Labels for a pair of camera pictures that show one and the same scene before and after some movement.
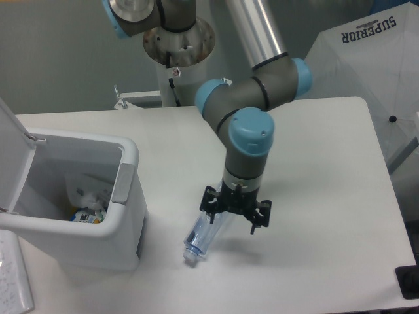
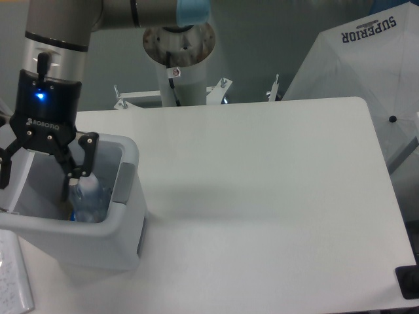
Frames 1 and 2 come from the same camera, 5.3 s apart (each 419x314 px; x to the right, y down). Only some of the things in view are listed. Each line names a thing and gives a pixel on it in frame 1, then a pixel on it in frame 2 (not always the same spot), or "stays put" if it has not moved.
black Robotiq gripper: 235,200 → 45,120
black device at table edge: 408,279 stays put
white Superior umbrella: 376,58 stays put
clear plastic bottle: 204,237 → 90,199
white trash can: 80,202 stays put
